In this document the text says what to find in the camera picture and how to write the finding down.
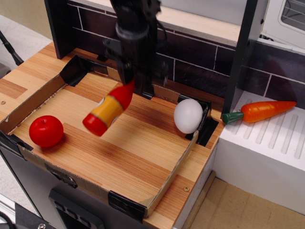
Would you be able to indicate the light wooden shelf board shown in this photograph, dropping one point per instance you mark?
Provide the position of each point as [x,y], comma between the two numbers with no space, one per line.
[205,28]

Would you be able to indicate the black left shelf post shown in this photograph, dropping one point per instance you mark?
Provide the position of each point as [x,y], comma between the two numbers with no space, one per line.
[62,18]

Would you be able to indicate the white appliance with wire rack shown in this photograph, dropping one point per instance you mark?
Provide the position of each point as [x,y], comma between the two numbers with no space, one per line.
[284,22]

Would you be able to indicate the red yellow hot sauce bottle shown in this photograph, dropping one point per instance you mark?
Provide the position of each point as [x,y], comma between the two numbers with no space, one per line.
[109,109]

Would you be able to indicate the orange toy carrot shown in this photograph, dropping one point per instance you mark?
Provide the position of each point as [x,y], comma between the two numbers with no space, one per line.
[255,112]

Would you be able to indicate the cardboard fence with black tape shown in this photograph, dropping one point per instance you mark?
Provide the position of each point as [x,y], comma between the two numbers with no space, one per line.
[142,166]

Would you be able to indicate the red toy tomato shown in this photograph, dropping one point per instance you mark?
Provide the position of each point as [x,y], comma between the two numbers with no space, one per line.
[46,131]

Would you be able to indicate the black right shelf post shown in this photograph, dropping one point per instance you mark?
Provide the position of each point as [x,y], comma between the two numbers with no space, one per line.
[239,55]

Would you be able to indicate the black shelf post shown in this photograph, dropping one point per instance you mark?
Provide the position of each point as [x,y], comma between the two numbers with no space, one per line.
[62,18]
[239,55]

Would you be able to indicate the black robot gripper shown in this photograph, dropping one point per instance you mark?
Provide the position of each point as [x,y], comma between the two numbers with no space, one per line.
[136,57]

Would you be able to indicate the white toy egg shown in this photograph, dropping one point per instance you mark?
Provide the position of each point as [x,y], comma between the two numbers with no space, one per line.
[188,115]

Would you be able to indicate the white grooved drainboard counter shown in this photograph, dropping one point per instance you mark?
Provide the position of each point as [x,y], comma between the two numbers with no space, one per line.
[266,158]

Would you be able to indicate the black control panel with buttons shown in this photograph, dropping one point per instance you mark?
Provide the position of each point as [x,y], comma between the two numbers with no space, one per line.
[73,215]

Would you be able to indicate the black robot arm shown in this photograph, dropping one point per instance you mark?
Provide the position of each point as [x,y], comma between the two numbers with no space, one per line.
[138,16]

